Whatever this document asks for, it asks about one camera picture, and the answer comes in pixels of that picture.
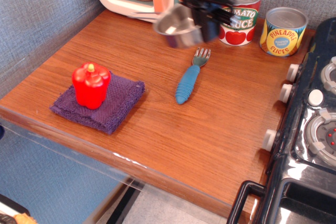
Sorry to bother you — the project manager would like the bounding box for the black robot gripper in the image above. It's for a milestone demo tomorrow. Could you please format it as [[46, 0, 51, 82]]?
[[180, 0, 239, 42]]

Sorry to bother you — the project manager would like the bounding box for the pineapple slices can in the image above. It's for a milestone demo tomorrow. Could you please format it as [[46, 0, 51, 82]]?
[[259, 7, 308, 57]]

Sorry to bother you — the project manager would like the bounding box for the black toy stove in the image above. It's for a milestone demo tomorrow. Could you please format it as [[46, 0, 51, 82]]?
[[227, 18, 335, 223]]

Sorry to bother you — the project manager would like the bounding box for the purple folded cloth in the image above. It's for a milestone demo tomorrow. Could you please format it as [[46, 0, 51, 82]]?
[[50, 74, 145, 135]]

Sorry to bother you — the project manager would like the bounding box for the red toy bell pepper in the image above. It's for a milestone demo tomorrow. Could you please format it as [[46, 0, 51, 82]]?
[[72, 62, 111, 110]]

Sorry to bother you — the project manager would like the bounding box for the small steel pot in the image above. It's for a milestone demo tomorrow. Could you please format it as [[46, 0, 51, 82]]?
[[128, 4, 204, 48]]

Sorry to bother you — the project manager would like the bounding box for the blue handled toy fork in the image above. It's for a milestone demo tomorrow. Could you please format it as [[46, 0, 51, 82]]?
[[175, 48, 211, 104]]

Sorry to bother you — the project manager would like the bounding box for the tomato sauce can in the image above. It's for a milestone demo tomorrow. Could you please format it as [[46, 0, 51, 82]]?
[[219, 0, 261, 46]]

